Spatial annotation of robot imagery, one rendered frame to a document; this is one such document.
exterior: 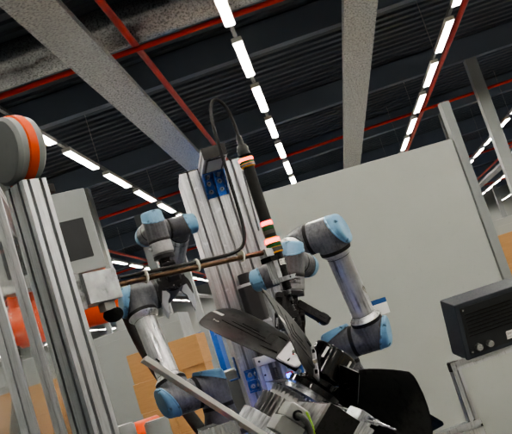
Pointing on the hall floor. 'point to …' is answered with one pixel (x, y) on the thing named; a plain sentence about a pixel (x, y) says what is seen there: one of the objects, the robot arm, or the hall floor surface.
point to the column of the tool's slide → (60, 308)
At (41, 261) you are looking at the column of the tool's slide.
